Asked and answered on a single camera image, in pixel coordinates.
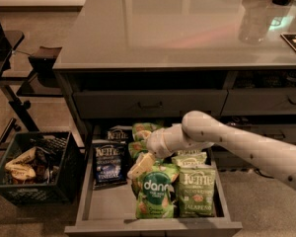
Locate blue kettle chip bag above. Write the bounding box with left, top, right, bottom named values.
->
left=107, top=125, right=132, bottom=142
left=92, top=139, right=127, bottom=190

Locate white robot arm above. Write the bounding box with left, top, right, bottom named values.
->
left=127, top=111, right=296, bottom=191

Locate middle green Dang chip bag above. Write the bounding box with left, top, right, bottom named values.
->
left=128, top=140, right=148, bottom=160

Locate green dang chip bag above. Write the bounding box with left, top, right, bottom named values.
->
left=132, top=163, right=179, bottom=219
left=128, top=140, right=148, bottom=160
left=132, top=122, right=161, bottom=141

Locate rear green Dang chip bag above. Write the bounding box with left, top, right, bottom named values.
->
left=132, top=122, right=161, bottom=141

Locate front green Dang chip bag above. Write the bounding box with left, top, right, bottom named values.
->
left=132, top=163, right=179, bottom=219

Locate front green Kettle jalapeno bag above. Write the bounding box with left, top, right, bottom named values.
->
left=176, top=166, right=216, bottom=218

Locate open grey middle drawer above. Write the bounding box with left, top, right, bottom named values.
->
left=64, top=121, right=244, bottom=237

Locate grey top left drawer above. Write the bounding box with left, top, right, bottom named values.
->
left=72, top=89, right=227, bottom=119

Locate grey bottom right drawer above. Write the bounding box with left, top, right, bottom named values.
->
left=212, top=147, right=252, bottom=171

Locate tan snack bag in crate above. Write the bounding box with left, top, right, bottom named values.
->
left=5, top=147, right=37, bottom=184

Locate grey top right drawer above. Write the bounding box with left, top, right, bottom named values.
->
left=221, top=88, right=296, bottom=116

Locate dark plastic crate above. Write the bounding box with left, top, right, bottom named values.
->
left=0, top=131, right=82, bottom=205

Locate black side table stand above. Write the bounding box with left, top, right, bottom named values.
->
left=0, top=30, right=63, bottom=160

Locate black cable on floor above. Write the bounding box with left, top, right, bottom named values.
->
left=254, top=168, right=274, bottom=180

